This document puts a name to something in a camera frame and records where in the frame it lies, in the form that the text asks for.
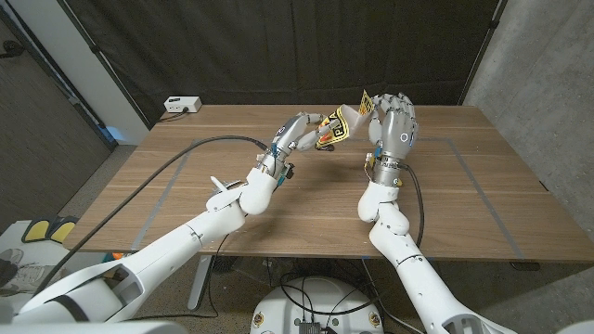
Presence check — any yellow new driver bumper sticker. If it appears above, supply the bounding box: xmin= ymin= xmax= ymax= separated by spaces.
xmin=315 ymin=89 xmax=376 ymax=150

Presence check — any grey table leg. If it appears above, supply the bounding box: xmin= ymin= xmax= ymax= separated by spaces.
xmin=429 ymin=259 xmax=452 ymax=320
xmin=187 ymin=254 xmax=213 ymax=311

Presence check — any yellow foot pedal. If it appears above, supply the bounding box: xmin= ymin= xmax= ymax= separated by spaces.
xmin=48 ymin=215 xmax=80 ymax=245
xmin=21 ymin=218 xmax=51 ymax=244

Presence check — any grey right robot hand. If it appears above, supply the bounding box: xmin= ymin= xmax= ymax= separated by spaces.
xmin=368 ymin=92 xmax=419 ymax=161

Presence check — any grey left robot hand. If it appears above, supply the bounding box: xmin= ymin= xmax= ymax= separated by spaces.
xmin=271 ymin=111 xmax=333 ymax=161

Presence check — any black door handle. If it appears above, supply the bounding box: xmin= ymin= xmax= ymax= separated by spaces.
xmin=0 ymin=40 xmax=27 ymax=59

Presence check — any black backdrop stand pole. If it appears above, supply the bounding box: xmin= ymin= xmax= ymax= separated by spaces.
xmin=458 ymin=0 xmax=508 ymax=106
xmin=58 ymin=0 xmax=153 ymax=130

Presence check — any white power outlet box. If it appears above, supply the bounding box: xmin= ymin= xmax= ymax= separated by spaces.
xmin=163 ymin=96 xmax=203 ymax=114

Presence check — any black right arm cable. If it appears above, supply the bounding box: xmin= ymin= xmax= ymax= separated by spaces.
xmin=398 ymin=161 xmax=426 ymax=247

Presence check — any black backdrop curtain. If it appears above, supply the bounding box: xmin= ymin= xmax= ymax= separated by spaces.
xmin=58 ymin=0 xmax=505 ymax=130

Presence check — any white toy plane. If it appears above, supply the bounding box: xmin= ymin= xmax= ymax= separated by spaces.
xmin=207 ymin=174 xmax=245 ymax=200

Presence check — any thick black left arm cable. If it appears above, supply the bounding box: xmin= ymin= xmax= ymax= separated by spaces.
xmin=32 ymin=135 xmax=270 ymax=298

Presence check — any black outlet box cable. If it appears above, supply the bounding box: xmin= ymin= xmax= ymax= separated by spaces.
xmin=157 ymin=107 xmax=190 ymax=123

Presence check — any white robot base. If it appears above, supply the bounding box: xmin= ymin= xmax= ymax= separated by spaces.
xmin=249 ymin=276 xmax=385 ymax=334

